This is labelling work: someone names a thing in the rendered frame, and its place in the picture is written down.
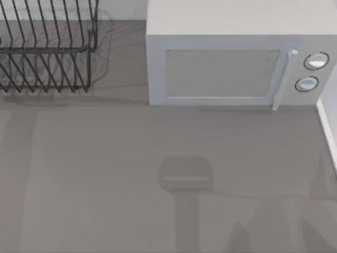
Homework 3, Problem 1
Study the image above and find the microwave oven door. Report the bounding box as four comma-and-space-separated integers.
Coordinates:
148, 35, 303, 107

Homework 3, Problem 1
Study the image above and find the pale microwave oven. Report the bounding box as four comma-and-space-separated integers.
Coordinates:
145, 0, 337, 111

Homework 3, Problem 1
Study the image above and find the small microwave knob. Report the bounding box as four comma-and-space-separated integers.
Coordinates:
294, 75, 320, 93

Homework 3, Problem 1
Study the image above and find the large microwave knob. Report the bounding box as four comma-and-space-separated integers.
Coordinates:
303, 51, 330, 71

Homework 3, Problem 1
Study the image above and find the microwave door handle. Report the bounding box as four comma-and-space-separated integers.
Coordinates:
272, 48, 299, 112

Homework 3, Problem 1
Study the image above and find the black wire dish rack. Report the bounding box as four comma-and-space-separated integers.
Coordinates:
0, 0, 101, 94

